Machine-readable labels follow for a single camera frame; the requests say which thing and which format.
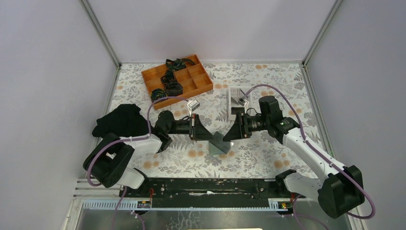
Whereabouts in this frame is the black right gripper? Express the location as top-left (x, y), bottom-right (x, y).
top-left (223, 111), bottom-right (270, 141)

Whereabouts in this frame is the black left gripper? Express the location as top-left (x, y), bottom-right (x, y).
top-left (166, 113), bottom-right (215, 141)

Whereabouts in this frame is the green leather card holder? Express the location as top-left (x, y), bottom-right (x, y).
top-left (208, 131), bottom-right (234, 155)

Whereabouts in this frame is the white plastic card box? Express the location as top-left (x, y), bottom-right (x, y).
top-left (227, 86), bottom-right (252, 121)

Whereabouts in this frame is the black cloth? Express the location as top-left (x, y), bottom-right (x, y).
top-left (91, 104), bottom-right (148, 138)

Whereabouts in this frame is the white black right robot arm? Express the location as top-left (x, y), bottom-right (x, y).
top-left (223, 96), bottom-right (365, 219)

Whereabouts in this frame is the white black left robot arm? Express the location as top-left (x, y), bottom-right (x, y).
top-left (83, 110), bottom-right (213, 197)

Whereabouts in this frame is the stack of white cards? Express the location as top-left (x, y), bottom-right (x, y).
top-left (230, 88), bottom-right (240, 103)

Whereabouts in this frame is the dark patterned rolled tie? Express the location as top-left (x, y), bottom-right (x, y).
top-left (165, 81), bottom-right (183, 96)

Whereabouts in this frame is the orange wooden compartment tray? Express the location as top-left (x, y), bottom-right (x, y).
top-left (141, 54), bottom-right (214, 109)

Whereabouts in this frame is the blue yellow rolled tie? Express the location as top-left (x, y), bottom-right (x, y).
top-left (150, 88), bottom-right (167, 102)

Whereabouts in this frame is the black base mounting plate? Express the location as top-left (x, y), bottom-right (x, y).
top-left (119, 178), bottom-right (296, 209)

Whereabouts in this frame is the dark rolled tie middle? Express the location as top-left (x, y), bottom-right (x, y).
top-left (160, 70), bottom-right (177, 86)

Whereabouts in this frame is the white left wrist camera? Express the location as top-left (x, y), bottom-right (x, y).
top-left (187, 99), bottom-right (200, 111)

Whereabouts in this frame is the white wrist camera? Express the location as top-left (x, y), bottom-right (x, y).
top-left (187, 99), bottom-right (200, 111)
top-left (237, 98), bottom-right (249, 106)

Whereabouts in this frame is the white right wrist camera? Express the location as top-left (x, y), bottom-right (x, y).
top-left (237, 98), bottom-right (249, 106)

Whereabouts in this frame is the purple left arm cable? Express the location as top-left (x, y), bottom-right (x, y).
top-left (86, 96), bottom-right (195, 187)

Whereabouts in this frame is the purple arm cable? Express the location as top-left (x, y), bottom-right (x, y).
top-left (240, 84), bottom-right (376, 220)
top-left (86, 96), bottom-right (195, 187)

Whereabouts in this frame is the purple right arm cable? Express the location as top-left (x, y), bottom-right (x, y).
top-left (240, 84), bottom-right (376, 220)

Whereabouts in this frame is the aluminium frame rail front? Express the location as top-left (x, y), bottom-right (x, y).
top-left (73, 178), bottom-right (358, 211)

